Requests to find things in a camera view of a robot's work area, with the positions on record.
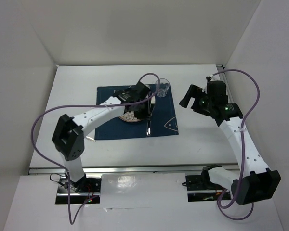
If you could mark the silver fork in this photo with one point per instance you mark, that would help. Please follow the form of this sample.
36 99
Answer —
90 139

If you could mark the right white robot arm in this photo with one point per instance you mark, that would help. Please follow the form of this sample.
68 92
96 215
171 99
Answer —
256 181

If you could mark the blue whale placemat cloth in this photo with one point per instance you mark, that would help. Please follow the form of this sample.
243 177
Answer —
163 121

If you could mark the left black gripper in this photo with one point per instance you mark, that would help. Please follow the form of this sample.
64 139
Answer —
145 114

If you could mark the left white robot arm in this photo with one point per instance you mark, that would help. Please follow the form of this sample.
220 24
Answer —
70 132

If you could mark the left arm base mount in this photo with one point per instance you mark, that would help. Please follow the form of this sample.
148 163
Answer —
90 191

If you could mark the floral ceramic plate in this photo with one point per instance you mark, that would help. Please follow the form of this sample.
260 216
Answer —
131 118

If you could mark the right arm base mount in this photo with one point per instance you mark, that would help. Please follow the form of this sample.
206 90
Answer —
200 188

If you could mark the front aluminium rail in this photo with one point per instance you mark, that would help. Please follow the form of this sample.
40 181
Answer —
132 169

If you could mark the clear plastic cup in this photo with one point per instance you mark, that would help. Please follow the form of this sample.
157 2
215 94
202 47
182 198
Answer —
163 86

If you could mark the silver table knife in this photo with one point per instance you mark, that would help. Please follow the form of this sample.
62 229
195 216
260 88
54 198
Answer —
150 118

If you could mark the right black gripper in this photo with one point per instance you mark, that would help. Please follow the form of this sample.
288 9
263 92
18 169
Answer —
195 91

